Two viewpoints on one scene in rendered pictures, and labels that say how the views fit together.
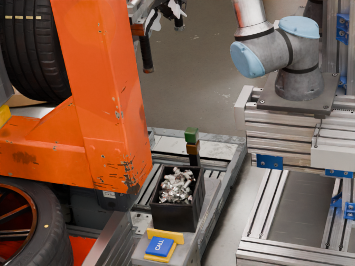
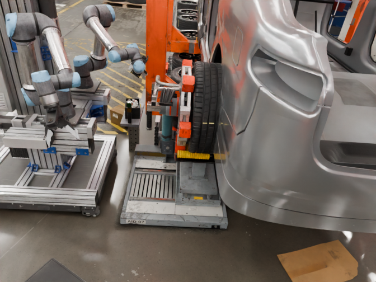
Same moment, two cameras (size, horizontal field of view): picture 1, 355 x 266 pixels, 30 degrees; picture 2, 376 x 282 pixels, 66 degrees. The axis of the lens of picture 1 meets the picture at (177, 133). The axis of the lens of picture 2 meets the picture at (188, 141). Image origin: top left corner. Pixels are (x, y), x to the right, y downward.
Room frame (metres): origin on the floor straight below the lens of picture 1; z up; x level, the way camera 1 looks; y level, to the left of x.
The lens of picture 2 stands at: (4.08, -0.62, 1.83)
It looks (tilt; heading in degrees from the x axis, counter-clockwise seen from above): 34 degrees down; 152
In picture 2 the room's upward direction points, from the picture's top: 6 degrees clockwise
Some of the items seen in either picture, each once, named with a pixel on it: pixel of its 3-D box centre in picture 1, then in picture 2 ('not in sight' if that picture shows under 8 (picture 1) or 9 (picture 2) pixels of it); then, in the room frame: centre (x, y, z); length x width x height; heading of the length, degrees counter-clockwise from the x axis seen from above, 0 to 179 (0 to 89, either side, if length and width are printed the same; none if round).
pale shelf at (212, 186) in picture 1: (179, 219); (132, 113); (1.65, 0.03, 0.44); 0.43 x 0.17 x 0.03; 156
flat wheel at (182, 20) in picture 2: not in sight; (191, 23); (-2.17, 2.44, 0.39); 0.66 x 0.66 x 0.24
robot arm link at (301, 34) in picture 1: (297, 40); (82, 65); (1.75, -0.39, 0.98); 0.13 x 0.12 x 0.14; 112
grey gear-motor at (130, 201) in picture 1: (90, 189); (182, 148); (2.10, 0.38, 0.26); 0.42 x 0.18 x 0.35; 66
